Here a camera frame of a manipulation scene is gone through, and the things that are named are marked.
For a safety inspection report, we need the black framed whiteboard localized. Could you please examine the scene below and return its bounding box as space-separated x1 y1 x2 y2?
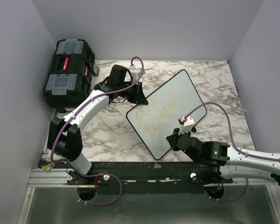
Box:
126 70 207 160

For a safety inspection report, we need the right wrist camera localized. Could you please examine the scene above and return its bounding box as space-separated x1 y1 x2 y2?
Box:
178 116 195 135

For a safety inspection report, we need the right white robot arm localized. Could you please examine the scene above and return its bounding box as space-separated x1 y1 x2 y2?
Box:
166 128 280 186

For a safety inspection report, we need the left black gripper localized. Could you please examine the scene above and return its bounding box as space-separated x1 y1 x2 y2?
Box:
119 81 148 105

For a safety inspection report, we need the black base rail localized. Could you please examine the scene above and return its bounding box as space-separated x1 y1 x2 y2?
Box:
53 162 233 195

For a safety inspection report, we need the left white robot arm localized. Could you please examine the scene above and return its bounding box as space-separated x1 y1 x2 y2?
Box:
47 65 148 184

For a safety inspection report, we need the black plastic toolbox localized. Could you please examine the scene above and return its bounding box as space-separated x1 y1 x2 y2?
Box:
42 39 99 113

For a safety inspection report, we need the aluminium extrusion frame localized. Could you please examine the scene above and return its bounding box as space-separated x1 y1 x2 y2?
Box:
16 109 75 224

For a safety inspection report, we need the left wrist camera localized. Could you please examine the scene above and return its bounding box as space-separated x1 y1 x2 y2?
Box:
128 65 142 83

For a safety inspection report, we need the blue tape piece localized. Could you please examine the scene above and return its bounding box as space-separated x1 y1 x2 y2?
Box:
154 163 161 169

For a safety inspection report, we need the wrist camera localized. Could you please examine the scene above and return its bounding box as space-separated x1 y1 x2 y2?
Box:
178 116 195 135
128 65 142 83

